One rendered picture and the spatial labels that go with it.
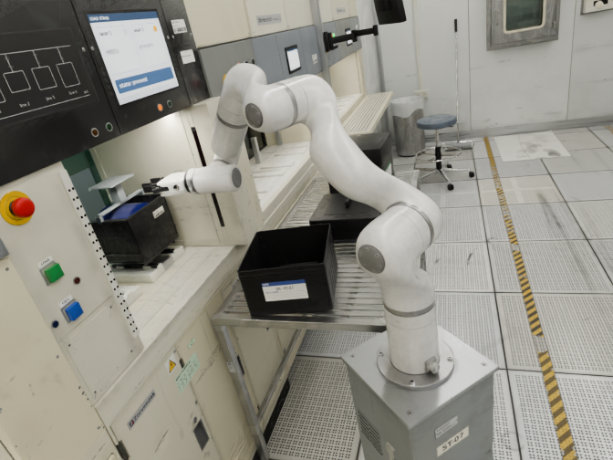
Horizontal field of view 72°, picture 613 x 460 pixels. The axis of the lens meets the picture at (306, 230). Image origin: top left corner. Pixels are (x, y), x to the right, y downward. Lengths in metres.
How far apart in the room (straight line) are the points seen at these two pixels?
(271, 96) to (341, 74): 3.44
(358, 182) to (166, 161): 0.90
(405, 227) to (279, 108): 0.36
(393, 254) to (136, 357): 0.75
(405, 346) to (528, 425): 1.07
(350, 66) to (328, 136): 3.41
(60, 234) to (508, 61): 4.96
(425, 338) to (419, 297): 0.12
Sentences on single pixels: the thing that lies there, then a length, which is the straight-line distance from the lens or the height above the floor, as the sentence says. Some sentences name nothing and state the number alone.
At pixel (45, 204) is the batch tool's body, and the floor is 1.33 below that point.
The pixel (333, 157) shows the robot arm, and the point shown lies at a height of 1.30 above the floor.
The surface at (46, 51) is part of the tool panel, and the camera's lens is 1.11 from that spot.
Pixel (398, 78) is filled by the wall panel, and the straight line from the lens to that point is 5.44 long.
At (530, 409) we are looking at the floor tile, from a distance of 2.09.
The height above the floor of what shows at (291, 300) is 0.81.
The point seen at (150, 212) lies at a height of 1.09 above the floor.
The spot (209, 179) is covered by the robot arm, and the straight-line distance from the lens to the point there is 1.33.
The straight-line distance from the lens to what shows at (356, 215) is 1.68.
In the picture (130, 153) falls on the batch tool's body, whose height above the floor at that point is 1.27.
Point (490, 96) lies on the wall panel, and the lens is 5.48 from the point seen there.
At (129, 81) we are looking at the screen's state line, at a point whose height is 1.52.
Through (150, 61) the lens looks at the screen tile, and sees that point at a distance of 1.36.
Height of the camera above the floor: 1.56
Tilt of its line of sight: 25 degrees down
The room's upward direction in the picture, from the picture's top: 12 degrees counter-clockwise
